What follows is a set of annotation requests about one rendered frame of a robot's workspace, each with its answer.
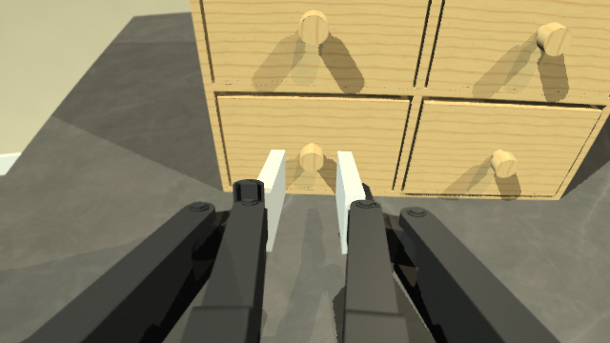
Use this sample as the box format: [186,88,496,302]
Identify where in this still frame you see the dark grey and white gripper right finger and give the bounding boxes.
[335,151,560,343]

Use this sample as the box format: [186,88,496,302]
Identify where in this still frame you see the tan wooden chest of drawers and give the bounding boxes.
[190,0,610,200]

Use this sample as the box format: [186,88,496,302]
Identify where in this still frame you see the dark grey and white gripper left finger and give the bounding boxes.
[19,150,285,343]

